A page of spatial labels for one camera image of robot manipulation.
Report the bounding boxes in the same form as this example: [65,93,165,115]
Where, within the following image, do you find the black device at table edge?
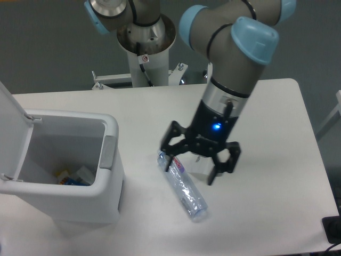
[322,215,340,244]

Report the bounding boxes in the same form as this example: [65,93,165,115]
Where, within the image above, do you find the crumpled white plastic cup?
[188,155,213,180]

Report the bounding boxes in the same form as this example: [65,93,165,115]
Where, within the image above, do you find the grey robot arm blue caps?
[84,1,297,185]

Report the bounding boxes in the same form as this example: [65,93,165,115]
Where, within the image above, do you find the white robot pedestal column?
[117,14,176,74]

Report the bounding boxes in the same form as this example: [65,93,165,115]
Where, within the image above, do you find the white frame at right edge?
[315,90,340,141]

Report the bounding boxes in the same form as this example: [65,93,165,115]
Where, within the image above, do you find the clear plastic water bottle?
[157,151,208,222]

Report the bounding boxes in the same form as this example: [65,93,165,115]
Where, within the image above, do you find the trash inside the can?
[54,166,96,186]

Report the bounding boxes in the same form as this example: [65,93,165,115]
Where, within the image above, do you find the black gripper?
[160,101,241,186]

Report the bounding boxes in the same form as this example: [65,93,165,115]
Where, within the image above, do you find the white push-lid trash can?
[1,86,124,223]

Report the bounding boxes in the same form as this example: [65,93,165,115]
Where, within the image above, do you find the white metal base frame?
[91,62,213,90]

